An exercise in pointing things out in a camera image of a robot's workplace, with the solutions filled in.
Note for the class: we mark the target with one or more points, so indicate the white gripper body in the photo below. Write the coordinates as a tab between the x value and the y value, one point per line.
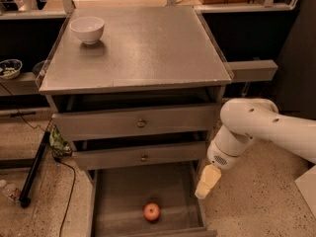
219	157

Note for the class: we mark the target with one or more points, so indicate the clear plastic bottle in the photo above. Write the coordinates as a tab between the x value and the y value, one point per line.
10	191

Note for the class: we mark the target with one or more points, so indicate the red apple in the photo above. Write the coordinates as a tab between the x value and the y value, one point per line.
151	211

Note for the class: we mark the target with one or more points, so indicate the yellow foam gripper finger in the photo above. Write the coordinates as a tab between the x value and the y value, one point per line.
209	177

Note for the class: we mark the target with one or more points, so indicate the green snack bag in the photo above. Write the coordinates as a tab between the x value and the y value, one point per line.
59	146

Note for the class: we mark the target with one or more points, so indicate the grey drawer cabinet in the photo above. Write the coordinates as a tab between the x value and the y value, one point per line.
146	57

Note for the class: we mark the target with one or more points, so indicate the grey left low shelf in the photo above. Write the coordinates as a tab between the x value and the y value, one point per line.
24	84

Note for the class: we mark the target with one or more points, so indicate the white board corner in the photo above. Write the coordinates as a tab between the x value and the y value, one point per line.
306	184

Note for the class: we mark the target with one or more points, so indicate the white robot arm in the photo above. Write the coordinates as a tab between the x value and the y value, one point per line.
243	122

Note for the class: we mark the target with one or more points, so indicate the grey side shelf bar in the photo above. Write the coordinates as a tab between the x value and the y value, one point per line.
253	71

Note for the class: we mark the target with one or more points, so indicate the bottom grey drawer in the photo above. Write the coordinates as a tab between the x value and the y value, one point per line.
120	194

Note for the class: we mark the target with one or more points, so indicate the patterned bowl on shelf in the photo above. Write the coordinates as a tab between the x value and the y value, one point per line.
10	68

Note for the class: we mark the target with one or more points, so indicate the white ceramic bowl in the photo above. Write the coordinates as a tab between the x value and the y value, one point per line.
89	30

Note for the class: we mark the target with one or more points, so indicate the grey drawer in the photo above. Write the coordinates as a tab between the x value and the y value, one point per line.
136	122
140	155
120	194

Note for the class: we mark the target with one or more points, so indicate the middle grey drawer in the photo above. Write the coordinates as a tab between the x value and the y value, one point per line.
140	155

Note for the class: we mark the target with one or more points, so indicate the black metal stand leg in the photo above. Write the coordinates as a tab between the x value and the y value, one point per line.
24	199

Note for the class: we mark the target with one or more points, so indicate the top grey drawer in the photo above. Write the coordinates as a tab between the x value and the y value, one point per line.
136	122

